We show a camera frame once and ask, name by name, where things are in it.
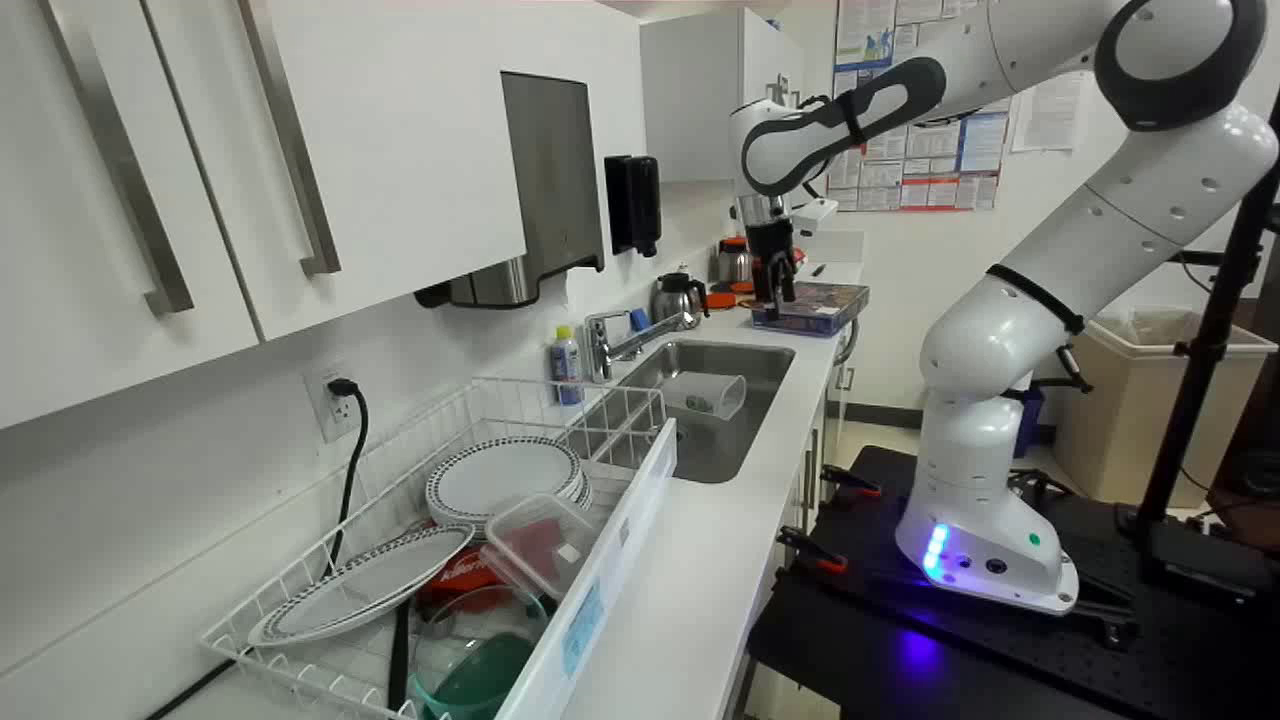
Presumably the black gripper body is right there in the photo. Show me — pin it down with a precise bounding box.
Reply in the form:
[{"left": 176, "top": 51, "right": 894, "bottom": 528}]
[{"left": 746, "top": 217, "right": 803, "bottom": 275}]

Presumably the chrome sink faucet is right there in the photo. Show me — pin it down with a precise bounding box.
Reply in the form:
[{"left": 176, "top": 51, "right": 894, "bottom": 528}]
[{"left": 581, "top": 301, "right": 668, "bottom": 388}]

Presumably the dark blue box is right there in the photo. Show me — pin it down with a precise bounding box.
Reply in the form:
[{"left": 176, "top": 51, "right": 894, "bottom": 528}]
[{"left": 749, "top": 295, "right": 862, "bottom": 341}]

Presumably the cylindrical can with label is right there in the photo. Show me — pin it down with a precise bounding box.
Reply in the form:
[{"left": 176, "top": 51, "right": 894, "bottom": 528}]
[{"left": 717, "top": 232, "right": 760, "bottom": 295}]

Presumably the stainless steel sink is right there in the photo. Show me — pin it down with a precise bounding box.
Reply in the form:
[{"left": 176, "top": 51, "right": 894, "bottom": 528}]
[{"left": 596, "top": 336, "right": 799, "bottom": 487}]

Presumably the translucent plastic container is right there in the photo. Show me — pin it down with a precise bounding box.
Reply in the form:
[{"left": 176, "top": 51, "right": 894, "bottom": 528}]
[{"left": 660, "top": 369, "right": 751, "bottom": 424}]

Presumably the white lower cabinet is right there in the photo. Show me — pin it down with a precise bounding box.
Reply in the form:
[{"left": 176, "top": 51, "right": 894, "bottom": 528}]
[{"left": 798, "top": 349, "right": 862, "bottom": 537}]

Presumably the red black clamp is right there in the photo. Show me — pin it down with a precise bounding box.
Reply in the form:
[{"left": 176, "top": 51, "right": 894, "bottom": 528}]
[
  {"left": 817, "top": 466, "right": 894, "bottom": 507},
  {"left": 777, "top": 524, "right": 862, "bottom": 581}
]

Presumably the dish soap bottle yellow cap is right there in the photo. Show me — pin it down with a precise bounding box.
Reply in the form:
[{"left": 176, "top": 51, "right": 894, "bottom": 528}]
[{"left": 544, "top": 320, "right": 590, "bottom": 412}]

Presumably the steel paper towel dispenser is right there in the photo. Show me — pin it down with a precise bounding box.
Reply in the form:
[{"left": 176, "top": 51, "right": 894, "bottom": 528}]
[{"left": 414, "top": 68, "right": 614, "bottom": 312}]

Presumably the white paper sheet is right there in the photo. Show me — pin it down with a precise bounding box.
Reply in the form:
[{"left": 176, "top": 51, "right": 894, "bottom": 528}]
[{"left": 1007, "top": 72, "right": 1083, "bottom": 161}]

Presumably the round white plate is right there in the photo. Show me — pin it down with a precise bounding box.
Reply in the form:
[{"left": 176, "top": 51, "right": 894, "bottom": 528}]
[{"left": 423, "top": 438, "right": 594, "bottom": 532}]

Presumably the clear food container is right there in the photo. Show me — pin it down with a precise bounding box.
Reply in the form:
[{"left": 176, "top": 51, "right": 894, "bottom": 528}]
[{"left": 484, "top": 493, "right": 600, "bottom": 605}]

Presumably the white box with blue label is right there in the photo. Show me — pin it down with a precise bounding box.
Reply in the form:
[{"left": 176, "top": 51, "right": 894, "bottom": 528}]
[{"left": 496, "top": 416, "right": 680, "bottom": 720}]

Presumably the black robot table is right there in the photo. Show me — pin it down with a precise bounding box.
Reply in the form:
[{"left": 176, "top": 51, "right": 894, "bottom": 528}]
[{"left": 746, "top": 443, "right": 1280, "bottom": 720}]

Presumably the beige trash bin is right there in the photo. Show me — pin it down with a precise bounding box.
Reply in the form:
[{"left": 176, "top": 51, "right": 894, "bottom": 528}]
[{"left": 1051, "top": 310, "right": 1280, "bottom": 513}]

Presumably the white upper cabinet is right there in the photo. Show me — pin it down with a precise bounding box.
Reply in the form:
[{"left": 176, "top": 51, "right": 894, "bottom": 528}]
[{"left": 0, "top": 0, "right": 654, "bottom": 431}]

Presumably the green plastic bowl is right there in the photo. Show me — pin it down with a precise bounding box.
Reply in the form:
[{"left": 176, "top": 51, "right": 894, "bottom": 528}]
[{"left": 406, "top": 583, "right": 558, "bottom": 720}]

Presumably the oval white plate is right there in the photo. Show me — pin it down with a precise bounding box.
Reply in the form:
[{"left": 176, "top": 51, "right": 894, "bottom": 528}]
[{"left": 248, "top": 524, "right": 479, "bottom": 654}]

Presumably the black utensil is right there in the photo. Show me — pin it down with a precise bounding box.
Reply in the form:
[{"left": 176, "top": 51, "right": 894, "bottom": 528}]
[{"left": 386, "top": 595, "right": 415, "bottom": 714}]

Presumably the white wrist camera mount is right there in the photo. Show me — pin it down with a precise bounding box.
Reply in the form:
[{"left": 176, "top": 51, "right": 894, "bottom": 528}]
[{"left": 765, "top": 189, "right": 846, "bottom": 227}]

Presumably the black wall soap dispenser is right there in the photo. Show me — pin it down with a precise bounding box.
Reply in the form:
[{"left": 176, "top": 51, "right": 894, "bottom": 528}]
[{"left": 600, "top": 152, "right": 665, "bottom": 261}]

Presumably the small white wall cabinet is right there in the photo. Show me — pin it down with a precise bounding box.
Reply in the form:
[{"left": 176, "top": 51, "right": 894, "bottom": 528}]
[{"left": 638, "top": 8, "right": 808, "bottom": 189}]

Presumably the wall poster chart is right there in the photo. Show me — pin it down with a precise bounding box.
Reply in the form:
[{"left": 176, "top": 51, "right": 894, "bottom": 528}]
[{"left": 821, "top": 0, "right": 1013, "bottom": 219}]

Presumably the white wire dish rack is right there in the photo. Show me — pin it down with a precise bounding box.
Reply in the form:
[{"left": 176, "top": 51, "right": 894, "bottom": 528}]
[{"left": 198, "top": 373, "right": 678, "bottom": 720}]

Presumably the black camera stand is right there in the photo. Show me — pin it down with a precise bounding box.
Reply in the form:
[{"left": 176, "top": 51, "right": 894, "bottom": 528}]
[{"left": 1128, "top": 91, "right": 1280, "bottom": 609}]

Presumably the wall outlet with plug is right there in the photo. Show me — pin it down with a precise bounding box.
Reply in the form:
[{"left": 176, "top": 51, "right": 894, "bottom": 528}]
[{"left": 310, "top": 373, "right": 367, "bottom": 443}]

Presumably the black power cable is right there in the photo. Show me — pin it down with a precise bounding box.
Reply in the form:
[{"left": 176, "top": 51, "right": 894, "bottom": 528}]
[{"left": 145, "top": 375, "right": 376, "bottom": 720}]

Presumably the steel upper cabinet handle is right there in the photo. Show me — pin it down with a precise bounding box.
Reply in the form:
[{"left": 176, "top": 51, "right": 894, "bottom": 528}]
[
  {"left": 238, "top": 0, "right": 345, "bottom": 282},
  {"left": 45, "top": 0, "right": 199, "bottom": 320}
]

